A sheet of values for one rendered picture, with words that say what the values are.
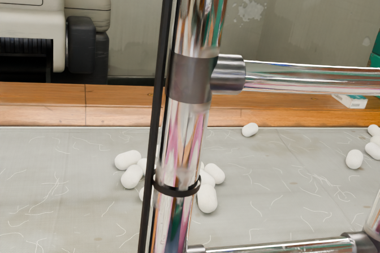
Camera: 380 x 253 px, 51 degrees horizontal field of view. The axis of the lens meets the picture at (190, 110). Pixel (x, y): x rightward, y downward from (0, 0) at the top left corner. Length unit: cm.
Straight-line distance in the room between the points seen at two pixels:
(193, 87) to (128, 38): 240
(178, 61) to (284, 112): 54
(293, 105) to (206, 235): 37
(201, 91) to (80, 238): 27
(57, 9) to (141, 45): 159
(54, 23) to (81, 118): 45
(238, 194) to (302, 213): 8
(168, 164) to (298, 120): 54
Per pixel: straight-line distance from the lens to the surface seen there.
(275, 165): 58
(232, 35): 281
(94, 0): 132
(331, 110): 77
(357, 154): 63
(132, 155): 51
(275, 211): 49
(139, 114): 62
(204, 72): 18
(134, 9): 255
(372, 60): 94
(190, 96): 18
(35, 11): 105
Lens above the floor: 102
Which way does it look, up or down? 24 degrees down
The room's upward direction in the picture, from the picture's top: 8 degrees clockwise
